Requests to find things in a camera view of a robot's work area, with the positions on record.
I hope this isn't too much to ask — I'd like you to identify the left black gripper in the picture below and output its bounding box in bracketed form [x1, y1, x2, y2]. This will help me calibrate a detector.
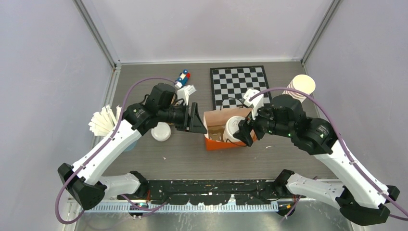
[158, 101, 207, 133]

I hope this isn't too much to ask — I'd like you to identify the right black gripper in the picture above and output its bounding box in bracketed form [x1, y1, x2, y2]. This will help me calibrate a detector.
[233, 100, 293, 146]

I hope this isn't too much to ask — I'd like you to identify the white plastic cup lid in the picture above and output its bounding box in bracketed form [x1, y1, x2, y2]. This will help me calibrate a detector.
[225, 115, 245, 128]

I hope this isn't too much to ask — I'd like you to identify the orange paper bag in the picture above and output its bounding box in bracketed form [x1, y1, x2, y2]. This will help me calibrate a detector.
[203, 104, 251, 151]

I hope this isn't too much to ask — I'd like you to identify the brown pulp carrier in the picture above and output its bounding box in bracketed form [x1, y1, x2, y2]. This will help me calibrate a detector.
[208, 126, 225, 142]

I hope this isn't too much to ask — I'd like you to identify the white paper coffee cup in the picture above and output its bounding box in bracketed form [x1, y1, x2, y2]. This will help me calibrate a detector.
[223, 126, 240, 142]

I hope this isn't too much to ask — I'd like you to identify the stack of white paper cups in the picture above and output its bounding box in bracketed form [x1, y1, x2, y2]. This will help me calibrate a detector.
[282, 74, 316, 103]

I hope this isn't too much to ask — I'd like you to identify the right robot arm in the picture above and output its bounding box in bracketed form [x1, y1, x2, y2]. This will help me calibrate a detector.
[234, 93, 400, 226]

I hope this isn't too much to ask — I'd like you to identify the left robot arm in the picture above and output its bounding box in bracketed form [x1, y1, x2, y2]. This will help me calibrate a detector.
[58, 83, 207, 210]

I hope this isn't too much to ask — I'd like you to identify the black white checkerboard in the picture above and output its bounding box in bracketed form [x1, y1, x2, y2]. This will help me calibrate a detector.
[210, 65, 269, 110]

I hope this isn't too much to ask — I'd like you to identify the blue white toy figure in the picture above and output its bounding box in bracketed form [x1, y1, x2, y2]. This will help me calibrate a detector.
[175, 69, 191, 89]

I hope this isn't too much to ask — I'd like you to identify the blue straw holder cup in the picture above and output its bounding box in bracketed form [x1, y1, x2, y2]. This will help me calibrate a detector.
[124, 141, 137, 152]

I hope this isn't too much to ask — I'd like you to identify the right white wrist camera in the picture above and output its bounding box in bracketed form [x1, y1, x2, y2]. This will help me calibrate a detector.
[243, 89, 264, 120]

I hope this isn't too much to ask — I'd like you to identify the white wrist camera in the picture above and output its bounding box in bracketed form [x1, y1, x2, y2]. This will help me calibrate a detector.
[243, 89, 264, 120]
[177, 85, 196, 105]

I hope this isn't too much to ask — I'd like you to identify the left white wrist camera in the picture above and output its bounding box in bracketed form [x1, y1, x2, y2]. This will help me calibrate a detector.
[177, 85, 196, 105]

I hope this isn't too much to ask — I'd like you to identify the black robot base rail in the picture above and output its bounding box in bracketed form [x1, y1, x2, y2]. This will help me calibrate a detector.
[126, 180, 295, 205]

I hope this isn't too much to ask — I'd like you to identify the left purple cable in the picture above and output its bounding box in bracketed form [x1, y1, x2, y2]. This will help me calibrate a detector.
[54, 77, 179, 225]

